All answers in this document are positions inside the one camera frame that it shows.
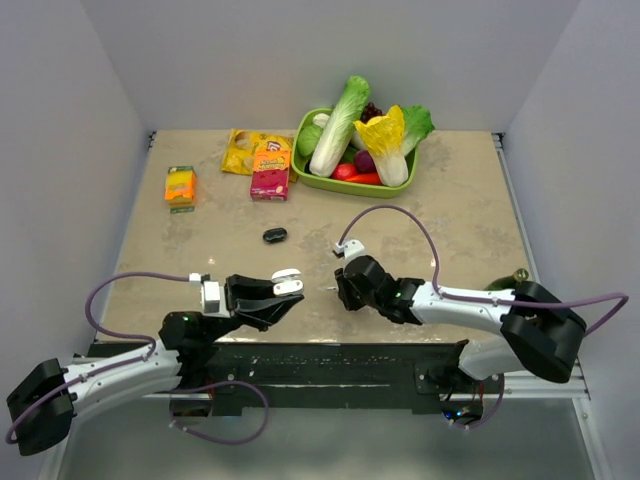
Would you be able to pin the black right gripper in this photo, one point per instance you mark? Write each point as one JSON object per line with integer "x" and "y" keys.
{"x": 344, "y": 284}

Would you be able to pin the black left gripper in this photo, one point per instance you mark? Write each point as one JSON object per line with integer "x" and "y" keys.
{"x": 258, "y": 305}

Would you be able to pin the black earbud charging case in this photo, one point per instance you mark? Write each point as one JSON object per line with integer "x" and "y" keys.
{"x": 275, "y": 235}

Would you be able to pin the white earbud charging case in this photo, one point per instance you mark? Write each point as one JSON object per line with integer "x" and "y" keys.
{"x": 287, "y": 282}

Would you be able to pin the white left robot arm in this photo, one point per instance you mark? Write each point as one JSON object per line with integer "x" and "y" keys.
{"x": 45, "y": 404}

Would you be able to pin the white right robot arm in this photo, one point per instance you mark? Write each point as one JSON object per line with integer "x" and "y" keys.
{"x": 530, "y": 328}

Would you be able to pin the orange toy carrot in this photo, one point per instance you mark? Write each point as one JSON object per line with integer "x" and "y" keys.
{"x": 366, "y": 179}

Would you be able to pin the green plastic tray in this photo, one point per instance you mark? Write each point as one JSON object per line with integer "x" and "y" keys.
{"x": 299, "y": 162}

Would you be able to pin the red toy tomato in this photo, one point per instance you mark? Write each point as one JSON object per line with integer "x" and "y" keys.
{"x": 344, "y": 171}

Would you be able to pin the purple toy onion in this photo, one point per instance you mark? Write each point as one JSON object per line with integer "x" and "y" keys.
{"x": 364, "y": 163}

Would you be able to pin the red snack box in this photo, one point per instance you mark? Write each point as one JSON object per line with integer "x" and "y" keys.
{"x": 271, "y": 175}

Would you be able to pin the orange sponge pack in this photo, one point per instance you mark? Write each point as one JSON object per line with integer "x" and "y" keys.
{"x": 180, "y": 188}

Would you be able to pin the yellow napa cabbage toy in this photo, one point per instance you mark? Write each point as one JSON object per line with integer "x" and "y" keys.
{"x": 383, "y": 138}

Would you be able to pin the green glass bottle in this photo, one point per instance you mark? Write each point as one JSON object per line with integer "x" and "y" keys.
{"x": 511, "y": 281}

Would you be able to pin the yellow chips bag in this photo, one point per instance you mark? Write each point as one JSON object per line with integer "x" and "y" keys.
{"x": 244, "y": 144}

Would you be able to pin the green round toy vegetable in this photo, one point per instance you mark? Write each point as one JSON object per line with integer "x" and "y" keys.
{"x": 308, "y": 138}

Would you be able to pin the green napa cabbage toy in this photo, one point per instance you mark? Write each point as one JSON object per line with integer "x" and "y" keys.
{"x": 339, "y": 128}

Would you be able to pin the green lettuce leaf toy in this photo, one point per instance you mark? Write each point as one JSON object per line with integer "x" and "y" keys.
{"x": 417, "y": 126}

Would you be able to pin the white toy garlic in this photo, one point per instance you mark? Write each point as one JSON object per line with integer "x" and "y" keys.
{"x": 320, "y": 120}

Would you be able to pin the dark toy grapes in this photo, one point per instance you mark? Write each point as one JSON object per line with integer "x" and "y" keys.
{"x": 370, "y": 111}

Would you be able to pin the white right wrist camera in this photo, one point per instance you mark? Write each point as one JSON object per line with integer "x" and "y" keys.
{"x": 349, "y": 249}

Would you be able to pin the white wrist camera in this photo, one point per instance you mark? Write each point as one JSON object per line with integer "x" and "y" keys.
{"x": 349, "y": 249}
{"x": 210, "y": 293}

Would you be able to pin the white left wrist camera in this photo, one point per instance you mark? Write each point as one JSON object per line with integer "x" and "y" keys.
{"x": 210, "y": 293}

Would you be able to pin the black base frame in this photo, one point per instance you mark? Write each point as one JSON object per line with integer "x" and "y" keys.
{"x": 339, "y": 376}

